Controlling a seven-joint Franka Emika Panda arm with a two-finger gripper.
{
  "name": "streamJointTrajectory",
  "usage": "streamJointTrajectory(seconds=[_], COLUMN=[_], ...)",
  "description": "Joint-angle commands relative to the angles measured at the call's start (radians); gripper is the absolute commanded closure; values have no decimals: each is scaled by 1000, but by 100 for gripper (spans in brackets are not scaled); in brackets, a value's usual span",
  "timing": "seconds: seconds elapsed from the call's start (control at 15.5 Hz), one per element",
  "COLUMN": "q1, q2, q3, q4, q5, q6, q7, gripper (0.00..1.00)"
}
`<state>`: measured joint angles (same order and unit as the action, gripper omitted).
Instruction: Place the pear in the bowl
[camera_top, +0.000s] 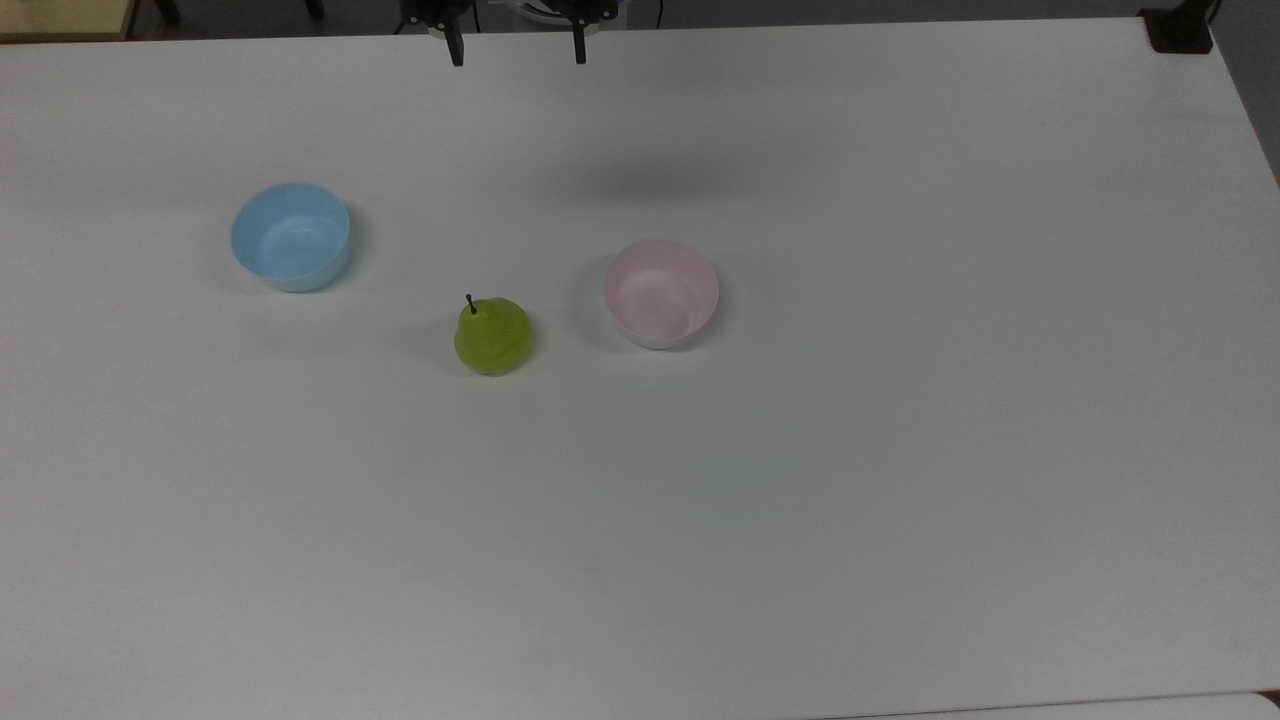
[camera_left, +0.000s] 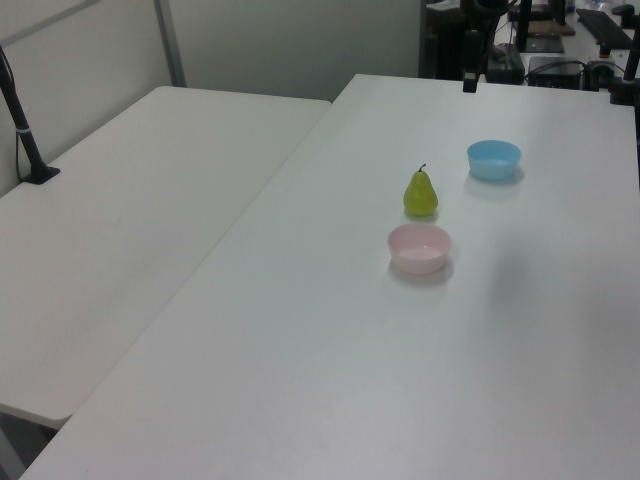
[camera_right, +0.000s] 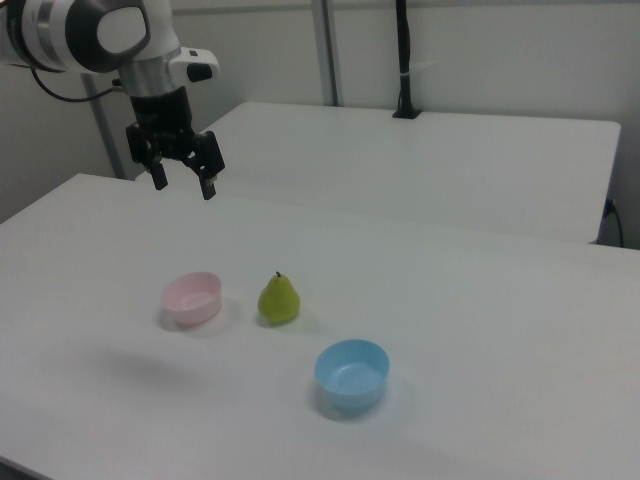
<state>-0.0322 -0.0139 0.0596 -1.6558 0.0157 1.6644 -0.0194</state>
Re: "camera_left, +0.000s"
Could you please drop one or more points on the black camera stand pole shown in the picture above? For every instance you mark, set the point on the black camera stand pole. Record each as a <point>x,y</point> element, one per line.
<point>22,130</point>

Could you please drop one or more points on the green pear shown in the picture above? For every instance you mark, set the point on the green pear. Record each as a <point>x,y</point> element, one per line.
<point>420,197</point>

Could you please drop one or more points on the silver grey gripper body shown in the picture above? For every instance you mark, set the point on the silver grey gripper body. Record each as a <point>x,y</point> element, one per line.
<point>481,9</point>

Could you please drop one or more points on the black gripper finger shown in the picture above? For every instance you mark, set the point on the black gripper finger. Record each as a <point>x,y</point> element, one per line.
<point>470,60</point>
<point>487,50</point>

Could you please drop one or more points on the grey metal partition post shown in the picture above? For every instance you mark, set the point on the grey metal partition post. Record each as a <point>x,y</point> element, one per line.
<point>170,42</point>

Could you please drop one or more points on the white side table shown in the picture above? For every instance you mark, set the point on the white side table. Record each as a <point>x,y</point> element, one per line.
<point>125,225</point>

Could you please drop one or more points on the black electronics box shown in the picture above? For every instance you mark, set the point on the black electronics box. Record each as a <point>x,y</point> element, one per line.
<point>555,71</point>

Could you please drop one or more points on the pink plastic bowl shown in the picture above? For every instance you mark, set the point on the pink plastic bowl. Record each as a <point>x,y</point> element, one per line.
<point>419,249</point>

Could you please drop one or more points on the black vertical pole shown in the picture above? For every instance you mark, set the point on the black vertical pole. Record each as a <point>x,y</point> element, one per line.
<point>523,25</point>

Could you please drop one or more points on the light blue plastic bowl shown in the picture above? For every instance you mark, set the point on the light blue plastic bowl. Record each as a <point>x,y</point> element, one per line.
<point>493,160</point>

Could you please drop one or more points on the brown wooden board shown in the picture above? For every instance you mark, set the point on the brown wooden board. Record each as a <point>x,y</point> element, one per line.
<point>550,27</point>

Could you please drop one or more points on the black keyboard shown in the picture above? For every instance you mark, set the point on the black keyboard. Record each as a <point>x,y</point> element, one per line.
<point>602,24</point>

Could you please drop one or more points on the green and black device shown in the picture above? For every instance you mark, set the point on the green and black device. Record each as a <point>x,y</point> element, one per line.
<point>506,65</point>

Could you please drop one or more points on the black clamp stand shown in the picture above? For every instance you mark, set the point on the black clamp stand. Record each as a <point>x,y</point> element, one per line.
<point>625,82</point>

